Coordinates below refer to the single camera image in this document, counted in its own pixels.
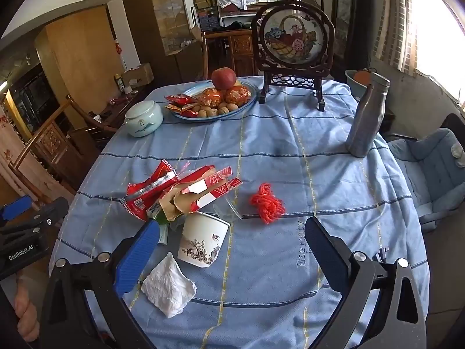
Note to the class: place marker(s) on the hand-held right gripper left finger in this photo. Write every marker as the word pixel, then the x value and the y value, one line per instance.
pixel 140 254

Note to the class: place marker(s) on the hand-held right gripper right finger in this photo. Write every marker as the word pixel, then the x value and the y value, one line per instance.
pixel 319 247

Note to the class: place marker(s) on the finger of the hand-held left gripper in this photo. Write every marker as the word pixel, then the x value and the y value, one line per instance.
pixel 16 205
pixel 47 214

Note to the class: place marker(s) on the green white packet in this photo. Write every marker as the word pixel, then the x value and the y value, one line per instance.
pixel 161 231

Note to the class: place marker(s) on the white tissue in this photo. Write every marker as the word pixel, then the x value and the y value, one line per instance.
pixel 167 287

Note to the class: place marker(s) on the red yarn bundle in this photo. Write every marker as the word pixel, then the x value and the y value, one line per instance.
pixel 267 203

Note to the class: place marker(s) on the red snack wrapper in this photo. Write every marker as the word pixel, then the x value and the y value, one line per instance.
pixel 152 185

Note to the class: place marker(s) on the clear plastic cup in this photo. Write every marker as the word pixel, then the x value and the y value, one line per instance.
pixel 227 209

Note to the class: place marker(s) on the person's left hand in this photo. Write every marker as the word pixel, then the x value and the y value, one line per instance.
pixel 25 309

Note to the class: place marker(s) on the white floral curtain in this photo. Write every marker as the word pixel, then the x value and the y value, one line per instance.
pixel 7 152

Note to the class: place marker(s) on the white painted ceramic cup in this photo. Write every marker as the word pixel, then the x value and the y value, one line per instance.
pixel 203 240

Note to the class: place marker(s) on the carved wooden armchair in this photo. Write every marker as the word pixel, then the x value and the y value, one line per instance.
pixel 51 141

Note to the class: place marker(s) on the blue checked tablecloth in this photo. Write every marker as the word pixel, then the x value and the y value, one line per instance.
pixel 290 160

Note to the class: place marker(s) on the dark glass cabinet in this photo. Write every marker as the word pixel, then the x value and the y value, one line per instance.
pixel 36 91

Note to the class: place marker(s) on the pale green lidded jar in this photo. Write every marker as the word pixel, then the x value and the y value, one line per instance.
pixel 143 120

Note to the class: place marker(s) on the blue padded chair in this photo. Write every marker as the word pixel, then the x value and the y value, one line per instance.
pixel 432 167

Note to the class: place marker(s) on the grey metal bottle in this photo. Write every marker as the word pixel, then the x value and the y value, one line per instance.
pixel 365 116

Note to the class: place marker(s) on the small red candy packet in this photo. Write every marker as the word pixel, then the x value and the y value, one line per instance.
pixel 189 113

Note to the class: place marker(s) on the yellow black can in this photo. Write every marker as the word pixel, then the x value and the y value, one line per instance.
pixel 117 81

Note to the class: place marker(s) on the orange candy packet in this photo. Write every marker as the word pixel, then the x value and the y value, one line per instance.
pixel 174 107

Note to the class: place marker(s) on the pile of walnuts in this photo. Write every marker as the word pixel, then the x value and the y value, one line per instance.
pixel 210 112

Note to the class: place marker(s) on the large red candy packet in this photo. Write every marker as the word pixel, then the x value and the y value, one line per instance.
pixel 180 99

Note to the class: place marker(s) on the blue bucket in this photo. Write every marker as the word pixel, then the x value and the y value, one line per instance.
pixel 350 83

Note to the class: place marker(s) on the cardboard box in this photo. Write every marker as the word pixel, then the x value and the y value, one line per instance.
pixel 140 74

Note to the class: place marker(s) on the wrapped orange fruit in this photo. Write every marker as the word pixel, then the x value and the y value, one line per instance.
pixel 210 98
pixel 238 94

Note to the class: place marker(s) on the blue oval plate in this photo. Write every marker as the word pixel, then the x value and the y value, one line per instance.
pixel 192 89

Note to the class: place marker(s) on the orange round fruit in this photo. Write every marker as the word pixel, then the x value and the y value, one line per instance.
pixel 361 76

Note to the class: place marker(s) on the red apple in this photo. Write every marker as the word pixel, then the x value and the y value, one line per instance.
pixel 224 78

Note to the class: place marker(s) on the round embroidered screen ornament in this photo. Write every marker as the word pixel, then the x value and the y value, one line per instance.
pixel 292 36

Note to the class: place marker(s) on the carved wooden desk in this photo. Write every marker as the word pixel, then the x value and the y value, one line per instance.
pixel 241 47

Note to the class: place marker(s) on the tall wooden display cabinet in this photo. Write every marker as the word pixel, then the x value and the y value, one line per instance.
pixel 160 14

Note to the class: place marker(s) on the checked window curtain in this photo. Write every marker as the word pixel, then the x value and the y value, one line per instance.
pixel 396 25

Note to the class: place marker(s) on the dark framed panel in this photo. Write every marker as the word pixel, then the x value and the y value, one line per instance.
pixel 343 7

